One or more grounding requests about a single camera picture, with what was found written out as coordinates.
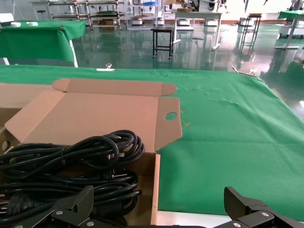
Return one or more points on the green covered side table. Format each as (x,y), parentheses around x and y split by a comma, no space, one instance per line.
(35,42)

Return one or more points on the green table cloth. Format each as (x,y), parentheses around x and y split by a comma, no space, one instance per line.
(225,142)

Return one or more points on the white metal cloth clamp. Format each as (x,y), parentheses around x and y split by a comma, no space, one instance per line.
(104,69)

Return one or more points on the white box device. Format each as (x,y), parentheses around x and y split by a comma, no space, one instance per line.
(6,20)

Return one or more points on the plain open cardboard box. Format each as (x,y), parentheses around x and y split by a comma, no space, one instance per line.
(19,95)

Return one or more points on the cardboard box with round hole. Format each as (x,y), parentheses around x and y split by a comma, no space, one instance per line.
(95,114)

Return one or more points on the green topped white table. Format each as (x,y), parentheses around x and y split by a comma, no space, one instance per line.
(292,14)

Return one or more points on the white shelving frame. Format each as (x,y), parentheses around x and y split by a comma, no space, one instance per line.
(156,14)

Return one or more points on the white round disc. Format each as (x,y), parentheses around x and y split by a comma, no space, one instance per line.
(31,23)
(14,24)

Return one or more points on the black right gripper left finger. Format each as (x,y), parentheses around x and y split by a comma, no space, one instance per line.
(82,202)

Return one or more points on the metal shelving rack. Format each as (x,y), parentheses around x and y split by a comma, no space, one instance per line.
(104,16)

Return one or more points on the black square stool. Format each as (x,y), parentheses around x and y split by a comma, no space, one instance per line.
(164,29)

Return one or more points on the tall black metal stool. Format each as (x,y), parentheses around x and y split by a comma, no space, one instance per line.
(254,16)

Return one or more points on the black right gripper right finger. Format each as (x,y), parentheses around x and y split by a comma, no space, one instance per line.
(234,202)

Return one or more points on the white long work table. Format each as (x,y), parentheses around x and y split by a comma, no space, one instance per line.
(197,14)

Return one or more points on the white floor robot base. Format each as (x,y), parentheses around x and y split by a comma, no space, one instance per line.
(184,23)
(211,23)
(137,22)

